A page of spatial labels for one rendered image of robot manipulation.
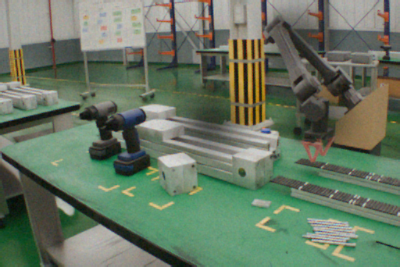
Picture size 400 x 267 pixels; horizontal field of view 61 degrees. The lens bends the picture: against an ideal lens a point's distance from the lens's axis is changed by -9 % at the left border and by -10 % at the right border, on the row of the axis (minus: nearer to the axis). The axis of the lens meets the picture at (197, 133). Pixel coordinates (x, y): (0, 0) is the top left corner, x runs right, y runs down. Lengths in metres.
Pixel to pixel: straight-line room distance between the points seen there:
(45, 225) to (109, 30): 5.49
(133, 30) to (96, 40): 0.88
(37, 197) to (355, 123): 1.52
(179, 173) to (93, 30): 6.38
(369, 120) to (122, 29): 5.87
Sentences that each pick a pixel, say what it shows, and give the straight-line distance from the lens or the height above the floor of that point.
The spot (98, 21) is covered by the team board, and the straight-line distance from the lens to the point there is 7.30.
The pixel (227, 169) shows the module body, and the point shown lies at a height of 0.82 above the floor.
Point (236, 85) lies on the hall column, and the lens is 4.63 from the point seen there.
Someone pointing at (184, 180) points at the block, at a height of 0.82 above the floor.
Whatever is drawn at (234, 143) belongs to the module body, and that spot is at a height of 0.84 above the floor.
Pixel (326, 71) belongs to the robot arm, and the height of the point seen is 1.08.
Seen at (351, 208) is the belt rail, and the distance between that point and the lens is 1.06.
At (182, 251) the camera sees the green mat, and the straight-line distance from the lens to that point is 0.88.
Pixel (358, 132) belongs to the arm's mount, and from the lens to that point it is 1.57.
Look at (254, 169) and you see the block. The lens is 1.14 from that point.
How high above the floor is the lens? 1.27
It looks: 16 degrees down
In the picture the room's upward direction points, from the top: 3 degrees counter-clockwise
